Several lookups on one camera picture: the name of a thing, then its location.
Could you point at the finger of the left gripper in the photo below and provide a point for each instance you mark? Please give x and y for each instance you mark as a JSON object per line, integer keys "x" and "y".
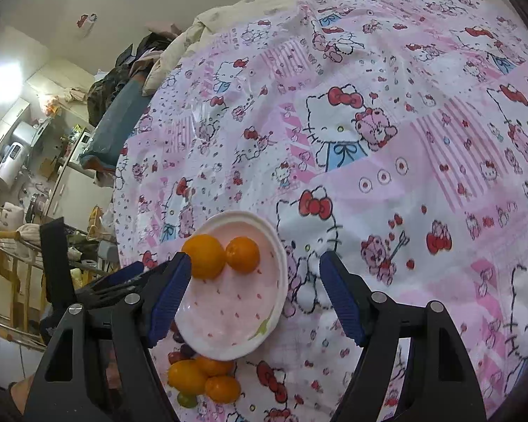
{"x": 112, "y": 287}

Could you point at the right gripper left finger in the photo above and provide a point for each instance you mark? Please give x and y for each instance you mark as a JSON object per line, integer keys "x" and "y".
{"x": 138, "y": 322}

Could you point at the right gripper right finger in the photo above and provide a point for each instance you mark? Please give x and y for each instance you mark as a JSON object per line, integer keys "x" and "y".
{"x": 374, "y": 322}

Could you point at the dark purple grape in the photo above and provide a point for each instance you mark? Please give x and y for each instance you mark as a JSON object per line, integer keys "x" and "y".
{"x": 187, "y": 350}
{"x": 176, "y": 335}

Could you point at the large red tomato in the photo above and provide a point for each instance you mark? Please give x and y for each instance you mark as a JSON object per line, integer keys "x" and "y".
{"x": 175, "y": 357}

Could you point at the large yellow-orange orange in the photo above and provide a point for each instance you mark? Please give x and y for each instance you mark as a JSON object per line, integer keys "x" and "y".
{"x": 187, "y": 377}

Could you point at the small mandarin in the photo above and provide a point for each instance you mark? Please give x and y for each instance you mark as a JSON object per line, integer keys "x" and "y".
{"x": 213, "y": 367}
{"x": 242, "y": 254}
{"x": 222, "y": 389}

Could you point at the pink white strawberry plate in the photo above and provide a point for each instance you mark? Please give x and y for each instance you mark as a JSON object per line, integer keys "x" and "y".
{"x": 232, "y": 315}

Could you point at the white refrigerator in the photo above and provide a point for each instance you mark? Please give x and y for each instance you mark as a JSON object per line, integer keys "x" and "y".
{"x": 75, "y": 193}

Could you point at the green grape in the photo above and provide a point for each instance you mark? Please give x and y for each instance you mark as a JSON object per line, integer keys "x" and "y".
{"x": 187, "y": 401}

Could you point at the large orange with stem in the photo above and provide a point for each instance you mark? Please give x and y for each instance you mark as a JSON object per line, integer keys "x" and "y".
{"x": 207, "y": 256}

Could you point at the yellow wooden chair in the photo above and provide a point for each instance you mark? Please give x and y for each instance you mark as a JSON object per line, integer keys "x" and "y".
{"x": 20, "y": 259}

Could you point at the blue-grey folded blanket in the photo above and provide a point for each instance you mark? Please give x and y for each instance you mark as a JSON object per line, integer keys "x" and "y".
{"x": 110, "y": 135}

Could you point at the pink cartoon cat bedsheet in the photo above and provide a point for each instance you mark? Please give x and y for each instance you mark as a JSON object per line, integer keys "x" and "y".
{"x": 394, "y": 132}

